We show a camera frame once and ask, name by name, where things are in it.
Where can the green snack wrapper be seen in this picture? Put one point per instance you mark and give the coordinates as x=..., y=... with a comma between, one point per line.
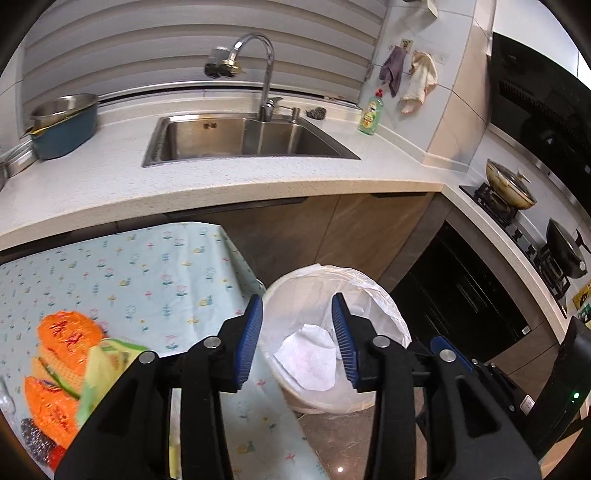
x=104, y=369

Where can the small red item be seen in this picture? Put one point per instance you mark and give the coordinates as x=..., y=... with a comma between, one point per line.
x=55, y=456

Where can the chrome kitchen faucet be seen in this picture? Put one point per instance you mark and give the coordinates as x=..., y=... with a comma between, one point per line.
x=268, y=78

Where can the black wok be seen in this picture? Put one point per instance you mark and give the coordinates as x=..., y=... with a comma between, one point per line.
x=565, y=249

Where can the steel bowl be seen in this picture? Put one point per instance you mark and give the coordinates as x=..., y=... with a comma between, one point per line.
x=64, y=104

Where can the cream hanging cloth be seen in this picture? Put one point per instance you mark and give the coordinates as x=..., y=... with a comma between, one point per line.
x=418, y=78

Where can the floral light blue tablecloth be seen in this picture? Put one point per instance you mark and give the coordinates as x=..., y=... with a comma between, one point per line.
x=138, y=277

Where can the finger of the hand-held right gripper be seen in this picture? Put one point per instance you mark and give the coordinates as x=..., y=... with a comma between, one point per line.
x=441, y=342

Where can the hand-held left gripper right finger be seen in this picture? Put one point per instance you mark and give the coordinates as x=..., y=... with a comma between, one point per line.
x=344, y=341

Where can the orange plastic bag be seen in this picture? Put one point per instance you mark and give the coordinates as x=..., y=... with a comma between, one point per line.
x=69, y=330

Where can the stainless steel sink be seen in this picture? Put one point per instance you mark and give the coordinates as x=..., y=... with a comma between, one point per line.
x=207, y=138

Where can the green dish soap bottle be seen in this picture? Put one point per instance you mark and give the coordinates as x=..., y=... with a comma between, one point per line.
x=370, y=115

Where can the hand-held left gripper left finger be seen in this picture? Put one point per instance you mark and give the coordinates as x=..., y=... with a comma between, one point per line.
x=249, y=341

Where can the grey striped window blind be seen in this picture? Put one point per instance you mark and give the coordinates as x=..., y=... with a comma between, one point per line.
x=138, y=46

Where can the clear plastic wrapper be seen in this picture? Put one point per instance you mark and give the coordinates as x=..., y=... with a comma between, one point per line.
x=5, y=397

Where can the wooden cabinet door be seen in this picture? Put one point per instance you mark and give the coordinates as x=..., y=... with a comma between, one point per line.
x=374, y=230
x=286, y=230

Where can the steel wool scrubber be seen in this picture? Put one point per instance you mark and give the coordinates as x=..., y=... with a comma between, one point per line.
x=34, y=436

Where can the white paper towel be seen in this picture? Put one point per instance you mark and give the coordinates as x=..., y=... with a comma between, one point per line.
x=304, y=357

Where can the orange foam fruit net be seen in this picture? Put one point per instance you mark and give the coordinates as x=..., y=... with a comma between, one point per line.
x=46, y=364

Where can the wok with glass lid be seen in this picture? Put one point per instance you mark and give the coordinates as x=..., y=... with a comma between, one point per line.
x=510, y=182

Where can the wall hook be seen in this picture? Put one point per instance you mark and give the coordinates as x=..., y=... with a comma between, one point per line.
x=406, y=45

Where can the sink soap dispenser pump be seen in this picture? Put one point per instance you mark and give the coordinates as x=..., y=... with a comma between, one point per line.
x=294, y=114

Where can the white plastic bin liner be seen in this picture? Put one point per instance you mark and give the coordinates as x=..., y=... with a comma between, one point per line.
x=295, y=295

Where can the round cream trash bin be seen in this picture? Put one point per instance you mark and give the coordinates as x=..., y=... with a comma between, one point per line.
x=314, y=406

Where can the black gas stove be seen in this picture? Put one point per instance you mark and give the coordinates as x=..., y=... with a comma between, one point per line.
x=517, y=226

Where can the black range hood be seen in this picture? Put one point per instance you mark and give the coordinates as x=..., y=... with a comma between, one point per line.
x=540, y=92

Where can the black built-in appliance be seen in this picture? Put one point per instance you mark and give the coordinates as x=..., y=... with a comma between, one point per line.
x=452, y=295

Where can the blue pot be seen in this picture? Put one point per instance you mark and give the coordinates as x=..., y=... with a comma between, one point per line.
x=64, y=138

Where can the purple hanging cloth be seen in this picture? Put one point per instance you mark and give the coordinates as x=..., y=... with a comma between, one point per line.
x=393, y=69

